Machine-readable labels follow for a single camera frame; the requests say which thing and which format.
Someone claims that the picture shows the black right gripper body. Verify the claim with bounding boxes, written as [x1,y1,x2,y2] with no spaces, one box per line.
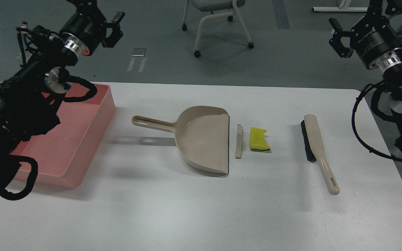
[329,0,402,69]

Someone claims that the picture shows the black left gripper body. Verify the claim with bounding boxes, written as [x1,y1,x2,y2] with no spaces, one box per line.
[60,0,123,56]

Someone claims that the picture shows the beige hand brush black bristles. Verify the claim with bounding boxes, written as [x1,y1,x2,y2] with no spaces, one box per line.
[300,114,340,195]

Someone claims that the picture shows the yellow sponge piece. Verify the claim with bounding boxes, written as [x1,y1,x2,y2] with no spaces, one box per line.
[249,127,271,151]

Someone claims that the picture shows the bread slice piece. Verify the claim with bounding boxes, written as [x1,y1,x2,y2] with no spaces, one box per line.
[236,124,244,159]

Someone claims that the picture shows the beige plastic dustpan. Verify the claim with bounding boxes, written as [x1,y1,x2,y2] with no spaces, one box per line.
[131,106,230,175]

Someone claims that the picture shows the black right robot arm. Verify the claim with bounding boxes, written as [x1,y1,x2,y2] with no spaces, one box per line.
[329,0,402,162]

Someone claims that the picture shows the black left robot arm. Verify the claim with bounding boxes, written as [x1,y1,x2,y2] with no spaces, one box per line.
[0,0,125,201]

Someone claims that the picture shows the pink plastic bin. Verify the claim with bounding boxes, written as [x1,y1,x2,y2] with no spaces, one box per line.
[13,84,116,189]

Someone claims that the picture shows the white desk base bar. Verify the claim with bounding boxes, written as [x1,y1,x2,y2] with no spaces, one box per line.
[312,7,367,13]

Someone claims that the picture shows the metal floor plate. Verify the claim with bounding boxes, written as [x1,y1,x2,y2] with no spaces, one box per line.
[131,48,147,57]

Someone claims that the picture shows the white office chair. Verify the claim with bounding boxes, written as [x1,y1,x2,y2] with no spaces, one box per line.
[182,0,254,58]

